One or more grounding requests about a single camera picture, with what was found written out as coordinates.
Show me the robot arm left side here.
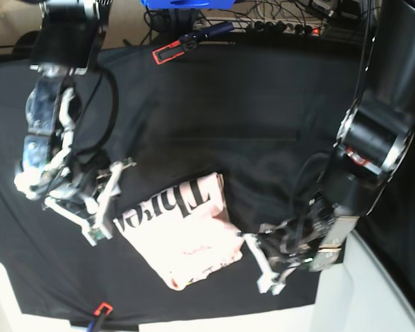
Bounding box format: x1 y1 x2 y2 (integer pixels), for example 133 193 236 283
243 1 415 295

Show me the metal black gripper body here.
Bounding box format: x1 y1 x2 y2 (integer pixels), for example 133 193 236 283
44 158 136 239

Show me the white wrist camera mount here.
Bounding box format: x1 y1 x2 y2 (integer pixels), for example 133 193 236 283
257 273 286 296

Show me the black table cloth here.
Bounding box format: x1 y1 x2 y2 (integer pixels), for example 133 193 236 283
0 45 358 326

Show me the pink T-shirt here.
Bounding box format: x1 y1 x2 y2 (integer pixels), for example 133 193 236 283
113 172 243 291

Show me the orange black clamp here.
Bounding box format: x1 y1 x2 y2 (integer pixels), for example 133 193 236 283
152 21 234 65

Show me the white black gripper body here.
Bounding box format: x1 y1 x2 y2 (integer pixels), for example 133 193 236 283
237 221 318 283

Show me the blue box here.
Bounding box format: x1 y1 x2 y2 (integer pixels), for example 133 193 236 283
140 0 236 10

